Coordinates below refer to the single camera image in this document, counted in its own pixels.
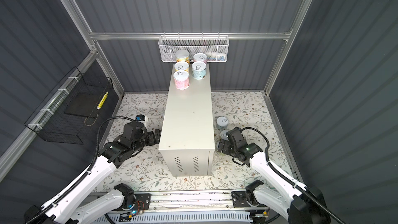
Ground pink label can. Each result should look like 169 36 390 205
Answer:
193 53 207 64
173 71 190 90

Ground yellow label can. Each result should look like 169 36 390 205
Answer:
174 61 189 72

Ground teal can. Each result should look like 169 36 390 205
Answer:
220 130 228 141
191 61 207 80
216 116 229 131

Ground green orange label can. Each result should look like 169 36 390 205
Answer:
175 49 190 64

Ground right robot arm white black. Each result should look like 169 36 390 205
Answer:
217 127 343 224

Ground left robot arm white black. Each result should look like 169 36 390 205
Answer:
24 115 161 224

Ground white metal cabinet counter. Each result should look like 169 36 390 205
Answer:
159 68 215 177

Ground tubes in white basket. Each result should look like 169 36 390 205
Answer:
205 52 227 62

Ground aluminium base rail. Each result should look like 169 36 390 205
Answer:
62 188 315 224

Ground black wire wall basket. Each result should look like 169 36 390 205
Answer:
25 71 119 145

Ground white wire mesh basket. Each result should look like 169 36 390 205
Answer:
158 35 230 63

